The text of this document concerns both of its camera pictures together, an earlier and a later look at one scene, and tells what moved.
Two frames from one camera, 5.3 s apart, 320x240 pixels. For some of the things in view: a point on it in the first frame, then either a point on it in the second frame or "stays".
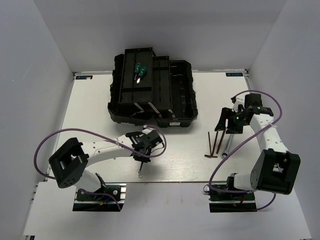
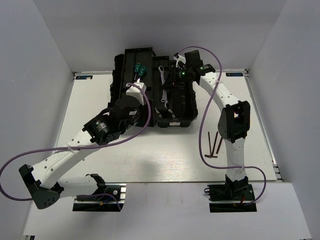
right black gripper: (227, 113) to (173, 81)
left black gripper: (141, 158) to (145, 116)
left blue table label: (83, 77) stays
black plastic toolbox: (166, 94) stays
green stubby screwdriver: (142, 71) stays
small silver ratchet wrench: (139, 172) to (164, 99)
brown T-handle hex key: (210, 156) stays
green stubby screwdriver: (137, 67) stays
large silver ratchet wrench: (224, 154) to (166, 103)
